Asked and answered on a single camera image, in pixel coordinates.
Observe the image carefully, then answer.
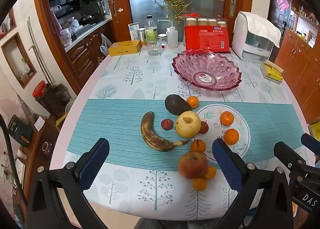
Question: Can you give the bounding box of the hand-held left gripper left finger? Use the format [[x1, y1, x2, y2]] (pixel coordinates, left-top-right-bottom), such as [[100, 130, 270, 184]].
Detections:
[[26, 138, 110, 229]]

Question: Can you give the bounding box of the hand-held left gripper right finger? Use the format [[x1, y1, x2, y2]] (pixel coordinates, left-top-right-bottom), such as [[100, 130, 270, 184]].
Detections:
[[212, 138, 294, 229]]

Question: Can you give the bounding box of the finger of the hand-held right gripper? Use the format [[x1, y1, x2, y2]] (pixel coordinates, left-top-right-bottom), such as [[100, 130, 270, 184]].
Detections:
[[273, 141, 320, 177], [301, 133, 320, 150]]

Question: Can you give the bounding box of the small orange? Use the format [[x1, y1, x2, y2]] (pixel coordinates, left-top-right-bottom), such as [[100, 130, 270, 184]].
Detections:
[[191, 139, 206, 154], [220, 111, 235, 126], [203, 166, 217, 179], [186, 96, 200, 109], [223, 128, 240, 145], [192, 178, 207, 191]]

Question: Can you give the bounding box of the red yellow apple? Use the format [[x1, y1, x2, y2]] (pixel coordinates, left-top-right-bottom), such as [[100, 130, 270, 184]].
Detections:
[[178, 151, 208, 179]]

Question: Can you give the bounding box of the yellow pear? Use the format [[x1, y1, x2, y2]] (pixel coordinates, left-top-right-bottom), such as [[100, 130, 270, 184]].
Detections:
[[174, 110, 202, 138]]

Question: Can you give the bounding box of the overripe brown banana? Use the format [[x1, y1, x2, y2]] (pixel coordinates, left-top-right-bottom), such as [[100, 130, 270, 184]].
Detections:
[[140, 111, 190, 152]]

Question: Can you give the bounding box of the dark green avocado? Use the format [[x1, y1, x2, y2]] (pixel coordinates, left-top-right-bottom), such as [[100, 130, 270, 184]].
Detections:
[[164, 94, 192, 116]]

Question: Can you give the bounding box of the pink plastic fruit bowl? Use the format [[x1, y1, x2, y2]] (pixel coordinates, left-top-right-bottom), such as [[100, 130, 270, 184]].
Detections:
[[171, 49, 242, 91]]

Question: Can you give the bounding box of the yellow carton on floor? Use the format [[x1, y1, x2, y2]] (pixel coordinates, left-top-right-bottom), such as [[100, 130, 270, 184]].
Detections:
[[309, 119, 320, 142]]

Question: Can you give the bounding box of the yellow white cardboard box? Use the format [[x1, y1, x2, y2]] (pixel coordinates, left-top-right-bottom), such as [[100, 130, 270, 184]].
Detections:
[[260, 60, 284, 84]]

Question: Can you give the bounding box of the red lid storage jar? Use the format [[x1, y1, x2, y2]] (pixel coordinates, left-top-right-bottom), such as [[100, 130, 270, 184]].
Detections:
[[32, 80, 68, 117]]

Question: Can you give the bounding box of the white countertop appliance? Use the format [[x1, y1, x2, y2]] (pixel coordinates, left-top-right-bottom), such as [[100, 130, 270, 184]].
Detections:
[[231, 11, 280, 64]]

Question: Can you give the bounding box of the white plastic bag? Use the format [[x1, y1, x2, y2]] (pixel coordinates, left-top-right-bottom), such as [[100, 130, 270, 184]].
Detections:
[[100, 33, 112, 56]]

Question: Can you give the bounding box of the yellow tin box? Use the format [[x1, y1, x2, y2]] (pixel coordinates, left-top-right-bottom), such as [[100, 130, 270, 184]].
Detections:
[[108, 40, 141, 57]]

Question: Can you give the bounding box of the white towel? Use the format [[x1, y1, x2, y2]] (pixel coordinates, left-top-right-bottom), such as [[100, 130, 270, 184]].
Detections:
[[234, 11, 282, 48]]

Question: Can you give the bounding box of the red paper cup package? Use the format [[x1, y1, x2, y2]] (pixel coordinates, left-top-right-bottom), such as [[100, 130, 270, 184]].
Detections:
[[183, 17, 231, 53]]

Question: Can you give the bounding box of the clear glass tumbler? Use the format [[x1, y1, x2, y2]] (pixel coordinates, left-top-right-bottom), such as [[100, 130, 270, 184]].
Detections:
[[146, 37, 162, 56]]

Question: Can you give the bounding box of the white blue carton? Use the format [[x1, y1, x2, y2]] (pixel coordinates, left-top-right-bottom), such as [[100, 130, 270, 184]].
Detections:
[[128, 22, 140, 41]]

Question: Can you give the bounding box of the white squeeze bottle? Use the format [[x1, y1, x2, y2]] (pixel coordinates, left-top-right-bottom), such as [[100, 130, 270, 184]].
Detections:
[[157, 20, 178, 49]]

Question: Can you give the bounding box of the clear bottle green label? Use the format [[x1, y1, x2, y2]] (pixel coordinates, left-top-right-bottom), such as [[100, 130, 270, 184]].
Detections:
[[145, 15, 158, 42]]

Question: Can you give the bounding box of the long silver fridge handle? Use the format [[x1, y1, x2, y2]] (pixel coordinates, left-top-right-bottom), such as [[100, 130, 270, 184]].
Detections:
[[27, 18, 53, 84]]

